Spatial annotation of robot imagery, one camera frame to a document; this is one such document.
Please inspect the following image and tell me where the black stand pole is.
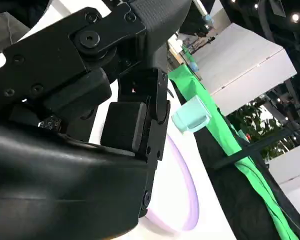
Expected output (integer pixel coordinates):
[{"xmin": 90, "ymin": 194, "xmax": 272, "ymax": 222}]
[{"xmin": 209, "ymin": 129, "xmax": 296, "ymax": 171}]

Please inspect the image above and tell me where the black cloth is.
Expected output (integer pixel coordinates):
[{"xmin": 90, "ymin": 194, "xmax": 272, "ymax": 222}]
[{"xmin": 174, "ymin": 82, "xmax": 300, "ymax": 240}]

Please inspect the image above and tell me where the lilac plate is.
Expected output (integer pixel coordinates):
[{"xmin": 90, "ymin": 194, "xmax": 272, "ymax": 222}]
[{"xmin": 139, "ymin": 134, "xmax": 200, "ymax": 232}]

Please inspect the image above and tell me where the green cloth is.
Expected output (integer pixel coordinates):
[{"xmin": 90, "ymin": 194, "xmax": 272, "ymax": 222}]
[{"xmin": 167, "ymin": 63, "xmax": 300, "ymax": 240}]

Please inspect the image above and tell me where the white partition box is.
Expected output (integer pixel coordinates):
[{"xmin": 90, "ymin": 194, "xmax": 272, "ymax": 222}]
[{"xmin": 189, "ymin": 22, "xmax": 298, "ymax": 116}]

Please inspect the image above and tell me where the green potted plant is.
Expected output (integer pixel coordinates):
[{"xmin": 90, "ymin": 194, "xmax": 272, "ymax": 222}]
[{"xmin": 227, "ymin": 99, "xmax": 291, "ymax": 161}]

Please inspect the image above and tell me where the pale green mug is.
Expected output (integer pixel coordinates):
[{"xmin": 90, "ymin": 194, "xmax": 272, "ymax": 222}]
[{"xmin": 171, "ymin": 96, "xmax": 211, "ymax": 135}]

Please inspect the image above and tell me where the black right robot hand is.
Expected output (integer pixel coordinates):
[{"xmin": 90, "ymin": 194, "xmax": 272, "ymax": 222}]
[{"xmin": 0, "ymin": 0, "xmax": 191, "ymax": 240}]

